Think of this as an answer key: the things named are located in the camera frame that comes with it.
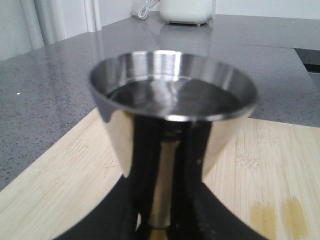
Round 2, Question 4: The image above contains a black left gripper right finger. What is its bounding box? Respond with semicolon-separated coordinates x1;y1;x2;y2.
172;181;272;240

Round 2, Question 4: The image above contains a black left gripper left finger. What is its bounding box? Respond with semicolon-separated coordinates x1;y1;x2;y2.
53;179;141;240

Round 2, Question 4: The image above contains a steel double jigger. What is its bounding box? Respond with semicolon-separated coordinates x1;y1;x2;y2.
89;50;258;236

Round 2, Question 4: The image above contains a wooden cutting board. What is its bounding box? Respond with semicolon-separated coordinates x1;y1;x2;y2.
0;110;320;240

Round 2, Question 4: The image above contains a white appliance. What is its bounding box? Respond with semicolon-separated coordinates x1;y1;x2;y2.
159;0;216;26

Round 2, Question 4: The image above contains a white braided cable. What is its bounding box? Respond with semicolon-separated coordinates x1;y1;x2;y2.
136;0;160;20

